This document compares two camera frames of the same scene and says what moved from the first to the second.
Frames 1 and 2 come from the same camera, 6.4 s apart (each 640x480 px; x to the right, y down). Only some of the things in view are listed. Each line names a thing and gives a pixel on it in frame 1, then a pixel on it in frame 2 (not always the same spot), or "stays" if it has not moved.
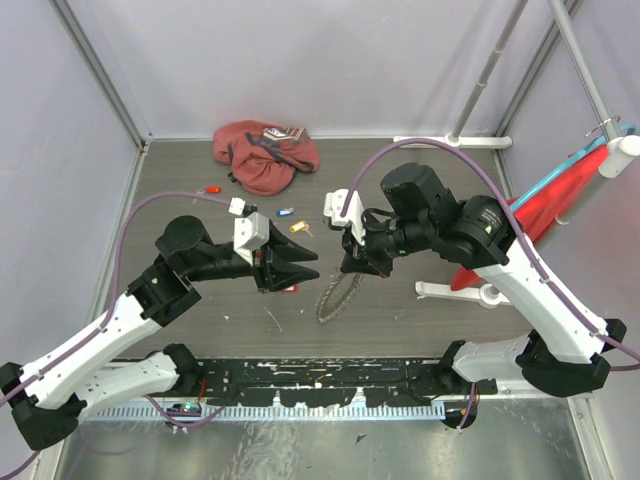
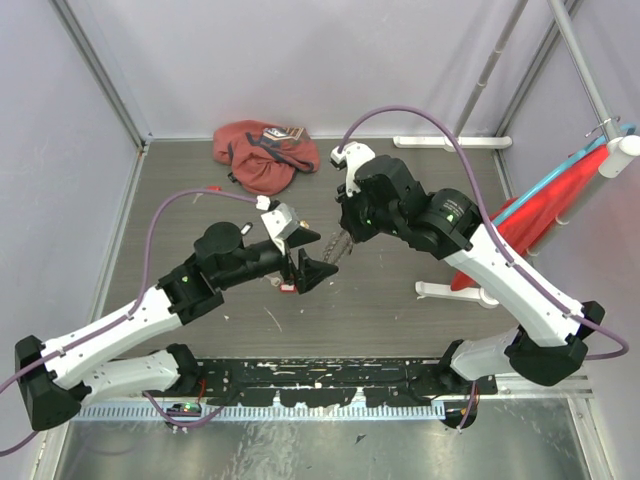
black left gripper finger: x=281 y=248 → x=302 y=236
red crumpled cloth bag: x=266 y=160 stays
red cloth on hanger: x=535 y=215 stays
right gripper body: x=378 y=250 → x=363 y=222
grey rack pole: x=486 y=74 stays
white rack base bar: x=455 y=141 stays
